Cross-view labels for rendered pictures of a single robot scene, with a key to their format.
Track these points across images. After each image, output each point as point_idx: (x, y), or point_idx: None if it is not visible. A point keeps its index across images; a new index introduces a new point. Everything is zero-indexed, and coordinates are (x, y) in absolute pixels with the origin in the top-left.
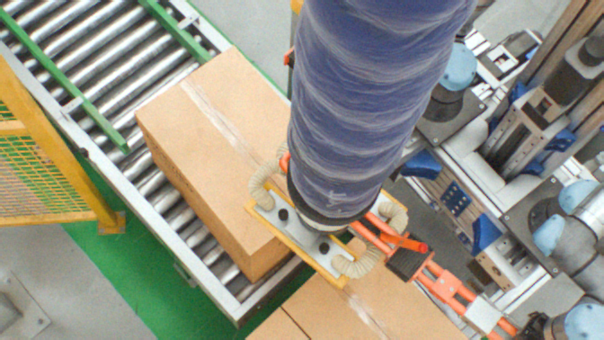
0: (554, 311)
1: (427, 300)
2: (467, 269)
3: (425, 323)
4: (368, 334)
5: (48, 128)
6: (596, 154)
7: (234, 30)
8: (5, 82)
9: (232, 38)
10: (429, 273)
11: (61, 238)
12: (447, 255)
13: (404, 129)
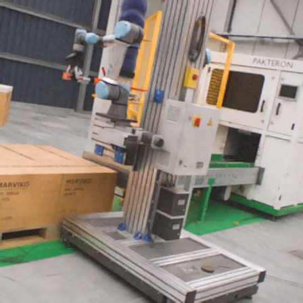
0: (80, 272)
1: (88, 172)
2: (105, 226)
3: (78, 170)
4: (76, 164)
5: (139, 116)
6: (156, 154)
7: (222, 232)
8: (143, 86)
9: (218, 231)
10: (102, 216)
11: (115, 197)
12: (111, 224)
13: (122, 15)
